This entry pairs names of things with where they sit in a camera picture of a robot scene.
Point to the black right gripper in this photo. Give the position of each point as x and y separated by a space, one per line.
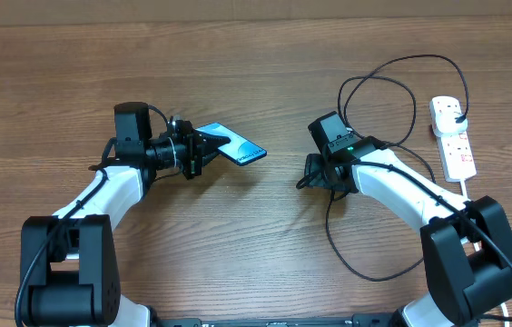
312 177

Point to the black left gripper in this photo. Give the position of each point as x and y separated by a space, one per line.
194 147

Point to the blue Samsung Galaxy smartphone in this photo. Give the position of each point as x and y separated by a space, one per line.
239 150

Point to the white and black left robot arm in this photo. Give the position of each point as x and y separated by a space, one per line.
69 273

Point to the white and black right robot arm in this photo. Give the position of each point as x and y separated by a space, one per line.
466 245

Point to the white charger plug adapter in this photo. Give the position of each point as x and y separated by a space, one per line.
445 122

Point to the white power strip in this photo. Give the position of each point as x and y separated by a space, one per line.
455 150

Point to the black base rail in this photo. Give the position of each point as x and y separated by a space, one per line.
283 322

